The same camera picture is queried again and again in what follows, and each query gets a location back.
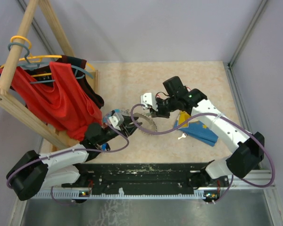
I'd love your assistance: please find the key tag bunch on blue disc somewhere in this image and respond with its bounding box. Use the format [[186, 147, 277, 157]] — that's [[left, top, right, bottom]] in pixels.
[[100, 143, 111, 151]]

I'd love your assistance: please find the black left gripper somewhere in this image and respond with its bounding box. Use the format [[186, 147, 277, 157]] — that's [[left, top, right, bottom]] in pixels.
[[97, 114, 142, 145]]

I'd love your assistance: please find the aluminium frame rail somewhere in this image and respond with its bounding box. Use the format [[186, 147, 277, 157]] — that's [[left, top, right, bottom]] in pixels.
[[226, 0, 283, 226]]

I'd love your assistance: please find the yellow blue cartoon cloth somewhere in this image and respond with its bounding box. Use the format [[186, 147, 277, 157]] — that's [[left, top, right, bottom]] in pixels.
[[177, 119, 218, 146]]

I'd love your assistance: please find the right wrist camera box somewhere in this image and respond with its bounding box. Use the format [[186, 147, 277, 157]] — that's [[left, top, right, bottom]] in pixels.
[[140, 92, 158, 112]]

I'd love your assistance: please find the wooden clothes rack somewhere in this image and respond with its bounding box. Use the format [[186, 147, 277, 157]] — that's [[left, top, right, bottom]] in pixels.
[[0, 0, 101, 151]]

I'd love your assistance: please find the yellow clothes hanger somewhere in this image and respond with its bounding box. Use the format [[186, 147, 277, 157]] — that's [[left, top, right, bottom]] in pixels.
[[1, 35, 96, 77]]

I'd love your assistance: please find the loose silver key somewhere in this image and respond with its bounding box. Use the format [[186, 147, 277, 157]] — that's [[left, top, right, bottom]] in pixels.
[[178, 133, 187, 140]]

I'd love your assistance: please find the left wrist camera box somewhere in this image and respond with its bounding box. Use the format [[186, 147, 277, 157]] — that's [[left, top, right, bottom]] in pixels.
[[108, 113, 124, 130]]

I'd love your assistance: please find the red shirt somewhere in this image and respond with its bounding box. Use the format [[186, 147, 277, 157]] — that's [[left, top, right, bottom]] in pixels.
[[11, 62, 102, 141]]

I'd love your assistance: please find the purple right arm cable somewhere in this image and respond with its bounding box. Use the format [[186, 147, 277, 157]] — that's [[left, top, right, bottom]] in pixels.
[[131, 103, 276, 204]]

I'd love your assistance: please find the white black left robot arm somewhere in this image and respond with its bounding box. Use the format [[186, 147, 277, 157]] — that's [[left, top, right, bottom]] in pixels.
[[6, 112, 142, 201]]

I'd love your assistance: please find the blue handled key ring disc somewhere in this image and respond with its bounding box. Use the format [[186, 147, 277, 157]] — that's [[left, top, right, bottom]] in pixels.
[[102, 109, 128, 123]]

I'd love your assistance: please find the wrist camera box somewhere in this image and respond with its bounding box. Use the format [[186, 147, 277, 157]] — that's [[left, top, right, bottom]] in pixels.
[[140, 92, 158, 112], [108, 113, 124, 130]]

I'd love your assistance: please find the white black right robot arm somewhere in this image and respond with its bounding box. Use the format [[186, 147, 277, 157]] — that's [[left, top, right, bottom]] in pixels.
[[141, 76, 264, 186]]

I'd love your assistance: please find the teal clothes hanger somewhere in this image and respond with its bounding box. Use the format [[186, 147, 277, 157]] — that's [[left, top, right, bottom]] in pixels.
[[0, 42, 95, 88]]

